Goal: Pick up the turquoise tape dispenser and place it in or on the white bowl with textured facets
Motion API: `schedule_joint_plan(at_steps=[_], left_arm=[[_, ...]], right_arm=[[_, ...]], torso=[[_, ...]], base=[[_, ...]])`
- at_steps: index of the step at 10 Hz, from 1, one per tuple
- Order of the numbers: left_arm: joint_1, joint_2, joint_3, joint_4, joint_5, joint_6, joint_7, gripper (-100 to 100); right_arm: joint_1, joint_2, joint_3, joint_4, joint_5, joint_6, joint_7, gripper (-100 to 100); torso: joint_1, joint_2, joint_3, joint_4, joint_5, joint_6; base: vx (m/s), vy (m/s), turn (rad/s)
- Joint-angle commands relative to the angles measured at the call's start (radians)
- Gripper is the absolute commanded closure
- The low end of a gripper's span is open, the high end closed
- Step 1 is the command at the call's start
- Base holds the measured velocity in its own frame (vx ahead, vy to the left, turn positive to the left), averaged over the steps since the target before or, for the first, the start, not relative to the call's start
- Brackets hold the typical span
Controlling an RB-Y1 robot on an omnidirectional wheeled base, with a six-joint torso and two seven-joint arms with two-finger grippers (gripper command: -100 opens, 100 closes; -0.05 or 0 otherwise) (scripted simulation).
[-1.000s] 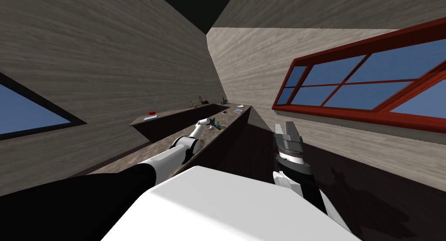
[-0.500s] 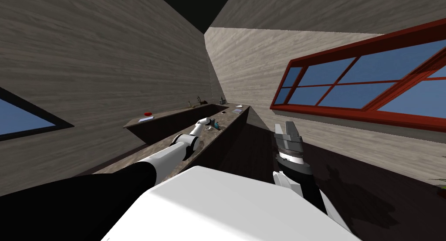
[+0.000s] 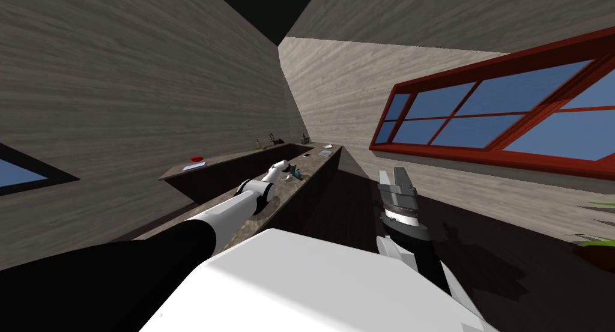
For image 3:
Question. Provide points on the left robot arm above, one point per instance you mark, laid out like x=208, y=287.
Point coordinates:
x=144, y=264

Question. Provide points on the dark framed window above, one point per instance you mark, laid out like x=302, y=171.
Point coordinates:
x=24, y=171

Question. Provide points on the small teal object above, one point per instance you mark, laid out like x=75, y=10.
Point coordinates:
x=298, y=174

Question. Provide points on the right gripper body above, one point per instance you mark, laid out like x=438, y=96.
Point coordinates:
x=398, y=197

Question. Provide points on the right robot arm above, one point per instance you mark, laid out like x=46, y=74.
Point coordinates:
x=415, y=245

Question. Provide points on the red framed window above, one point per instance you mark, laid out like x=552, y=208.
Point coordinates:
x=504, y=116

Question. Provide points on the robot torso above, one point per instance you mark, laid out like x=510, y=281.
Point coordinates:
x=307, y=284

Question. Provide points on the white flat paper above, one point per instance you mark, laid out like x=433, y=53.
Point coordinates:
x=193, y=166

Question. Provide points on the dark sink faucet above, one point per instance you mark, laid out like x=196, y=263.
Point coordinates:
x=274, y=139

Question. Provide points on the green potted plant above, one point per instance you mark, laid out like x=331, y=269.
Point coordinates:
x=598, y=243

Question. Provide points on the small dark bottle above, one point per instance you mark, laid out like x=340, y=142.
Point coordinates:
x=303, y=139

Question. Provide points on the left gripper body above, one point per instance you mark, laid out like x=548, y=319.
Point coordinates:
x=291, y=169

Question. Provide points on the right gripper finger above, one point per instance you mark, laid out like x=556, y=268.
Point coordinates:
x=384, y=179
x=402, y=177

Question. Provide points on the small red object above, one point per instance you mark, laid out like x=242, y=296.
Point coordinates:
x=196, y=159

